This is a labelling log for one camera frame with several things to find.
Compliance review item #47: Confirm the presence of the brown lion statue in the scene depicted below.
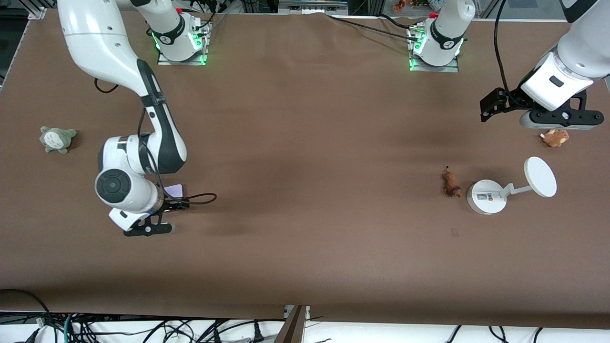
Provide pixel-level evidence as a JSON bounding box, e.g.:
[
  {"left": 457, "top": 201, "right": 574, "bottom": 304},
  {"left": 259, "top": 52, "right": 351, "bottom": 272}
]
[{"left": 441, "top": 165, "right": 462, "bottom": 199}]

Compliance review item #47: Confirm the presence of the black cable across table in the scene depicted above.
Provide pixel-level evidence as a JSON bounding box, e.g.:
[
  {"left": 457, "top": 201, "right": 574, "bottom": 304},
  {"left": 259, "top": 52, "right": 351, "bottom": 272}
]
[{"left": 326, "top": 13, "right": 416, "bottom": 40}]

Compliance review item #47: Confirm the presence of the brown wooden table leg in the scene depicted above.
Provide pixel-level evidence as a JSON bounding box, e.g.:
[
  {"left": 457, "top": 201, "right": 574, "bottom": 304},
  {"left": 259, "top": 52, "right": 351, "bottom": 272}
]
[{"left": 274, "top": 305, "right": 308, "bottom": 343}]

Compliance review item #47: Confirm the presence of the white round desk lamp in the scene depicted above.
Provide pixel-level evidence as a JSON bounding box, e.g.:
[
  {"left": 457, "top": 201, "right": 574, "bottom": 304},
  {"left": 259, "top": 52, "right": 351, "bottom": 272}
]
[{"left": 467, "top": 157, "right": 558, "bottom": 215}]

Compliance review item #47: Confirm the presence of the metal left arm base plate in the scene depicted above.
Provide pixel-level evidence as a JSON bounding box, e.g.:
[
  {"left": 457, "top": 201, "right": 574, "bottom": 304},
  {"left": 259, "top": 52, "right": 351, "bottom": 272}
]
[{"left": 409, "top": 56, "right": 459, "bottom": 73}]

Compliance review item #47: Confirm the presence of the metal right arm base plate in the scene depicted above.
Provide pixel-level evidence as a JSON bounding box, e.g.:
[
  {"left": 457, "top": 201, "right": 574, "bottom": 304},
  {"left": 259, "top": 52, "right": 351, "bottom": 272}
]
[{"left": 157, "top": 21, "right": 209, "bottom": 66}]

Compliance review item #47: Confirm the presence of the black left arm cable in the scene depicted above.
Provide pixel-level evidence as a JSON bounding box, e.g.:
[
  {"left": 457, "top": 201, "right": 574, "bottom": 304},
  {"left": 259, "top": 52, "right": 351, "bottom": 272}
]
[{"left": 494, "top": 0, "right": 521, "bottom": 98}]

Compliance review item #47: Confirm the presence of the brown hamster plush keychain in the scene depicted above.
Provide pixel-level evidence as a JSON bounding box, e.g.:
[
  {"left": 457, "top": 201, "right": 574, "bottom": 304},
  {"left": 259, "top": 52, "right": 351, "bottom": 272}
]
[{"left": 540, "top": 129, "right": 570, "bottom": 148}]

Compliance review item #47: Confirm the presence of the grey totoro plush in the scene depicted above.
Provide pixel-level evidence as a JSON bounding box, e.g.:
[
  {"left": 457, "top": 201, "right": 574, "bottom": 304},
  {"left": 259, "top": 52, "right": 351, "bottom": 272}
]
[{"left": 40, "top": 126, "right": 77, "bottom": 154}]

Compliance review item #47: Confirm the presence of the white table edge bracket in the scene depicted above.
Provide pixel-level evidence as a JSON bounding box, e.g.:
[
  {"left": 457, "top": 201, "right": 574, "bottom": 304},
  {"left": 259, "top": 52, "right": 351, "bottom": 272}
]
[{"left": 284, "top": 305, "right": 311, "bottom": 321}]

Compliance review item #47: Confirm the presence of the thick black floor cable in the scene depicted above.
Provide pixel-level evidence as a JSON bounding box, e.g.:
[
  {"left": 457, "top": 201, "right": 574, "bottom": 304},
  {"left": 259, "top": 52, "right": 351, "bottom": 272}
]
[{"left": 0, "top": 288, "right": 53, "bottom": 343}]

